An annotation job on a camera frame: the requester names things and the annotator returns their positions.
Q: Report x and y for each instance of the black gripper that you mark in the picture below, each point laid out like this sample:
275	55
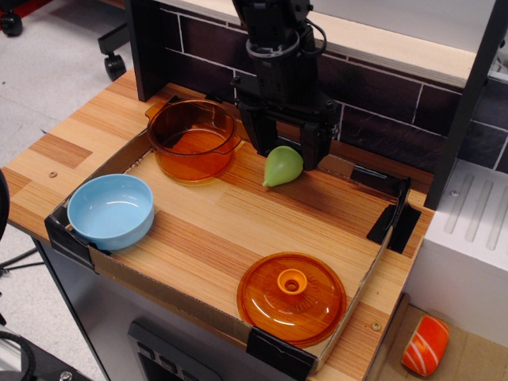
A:
285	88

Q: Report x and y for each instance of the green toy pear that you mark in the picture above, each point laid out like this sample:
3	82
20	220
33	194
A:
283	165

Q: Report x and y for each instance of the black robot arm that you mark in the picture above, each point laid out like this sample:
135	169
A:
279	21

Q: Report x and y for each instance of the light blue bowl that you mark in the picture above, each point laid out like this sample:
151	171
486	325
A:
112	211

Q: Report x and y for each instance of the orange transparent pot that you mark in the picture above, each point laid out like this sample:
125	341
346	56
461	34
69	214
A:
193	139

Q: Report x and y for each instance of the light wooden shelf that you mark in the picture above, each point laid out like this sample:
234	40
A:
357	41

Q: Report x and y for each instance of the cardboard fence with black tape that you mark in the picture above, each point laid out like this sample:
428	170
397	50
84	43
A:
183	275

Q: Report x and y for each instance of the orange transparent pot lid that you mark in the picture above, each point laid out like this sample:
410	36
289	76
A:
295	297

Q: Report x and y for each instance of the black chair caster wheel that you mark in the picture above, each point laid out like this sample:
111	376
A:
108	44

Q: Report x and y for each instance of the white toy sink drainer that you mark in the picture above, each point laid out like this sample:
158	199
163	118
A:
460	273

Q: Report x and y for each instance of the orange salmon sushi toy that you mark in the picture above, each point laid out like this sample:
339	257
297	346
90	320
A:
427	345

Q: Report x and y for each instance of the toy oven control panel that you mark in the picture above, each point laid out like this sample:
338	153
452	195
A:
160	360

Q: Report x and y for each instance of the black caster wheel far left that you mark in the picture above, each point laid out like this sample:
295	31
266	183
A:
11	24

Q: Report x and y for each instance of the black vertical post left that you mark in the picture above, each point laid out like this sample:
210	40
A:
146	34

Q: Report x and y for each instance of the dark grey vertical post right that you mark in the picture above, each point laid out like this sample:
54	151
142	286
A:
493	36

